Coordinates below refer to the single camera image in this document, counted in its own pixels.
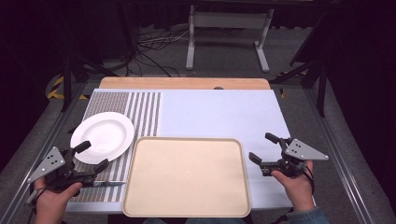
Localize white plate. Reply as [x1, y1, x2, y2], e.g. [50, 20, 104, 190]
[70, 111, 135, 165]

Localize person's left hand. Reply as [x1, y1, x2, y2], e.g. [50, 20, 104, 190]
[33, 178, 83, 224]

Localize knife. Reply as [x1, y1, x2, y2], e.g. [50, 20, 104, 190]
[83, 181, 126, 188]

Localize metal floor rail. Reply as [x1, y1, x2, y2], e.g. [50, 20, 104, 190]
[303, 88, 376, 224]
[0, 83, 94, 224]

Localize pale blue table mat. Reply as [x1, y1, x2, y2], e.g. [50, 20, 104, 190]
[65, 88, 294, 214]

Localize white metal stand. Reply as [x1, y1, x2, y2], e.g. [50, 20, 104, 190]
[185, 4, 276, 74]

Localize beige tray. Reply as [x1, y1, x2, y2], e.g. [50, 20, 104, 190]
[121, 136, 252, 218]

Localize bundle of floor cables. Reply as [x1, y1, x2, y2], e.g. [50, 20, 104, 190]
[124, 27, 191, 77]

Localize black tripod stand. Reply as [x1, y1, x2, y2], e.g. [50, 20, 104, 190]
[60, 46, 120, 114]
[270, 57, 332, 119]

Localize yellow and black floor tape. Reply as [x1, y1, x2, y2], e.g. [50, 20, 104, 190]
[46, 76, 91, 102]

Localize striped placemat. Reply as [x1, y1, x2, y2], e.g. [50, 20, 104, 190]
[68, 91, 163, 203]

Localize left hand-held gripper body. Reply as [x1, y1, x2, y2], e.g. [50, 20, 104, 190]
[26, 146, 97, 191]

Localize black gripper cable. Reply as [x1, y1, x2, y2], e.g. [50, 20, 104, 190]
[302, 165, 316, 195]

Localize person's right hand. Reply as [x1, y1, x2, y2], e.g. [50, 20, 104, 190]
[271, 160, 315, 213]

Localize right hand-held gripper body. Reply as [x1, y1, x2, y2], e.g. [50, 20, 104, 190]
[260, 138, 330, 179]

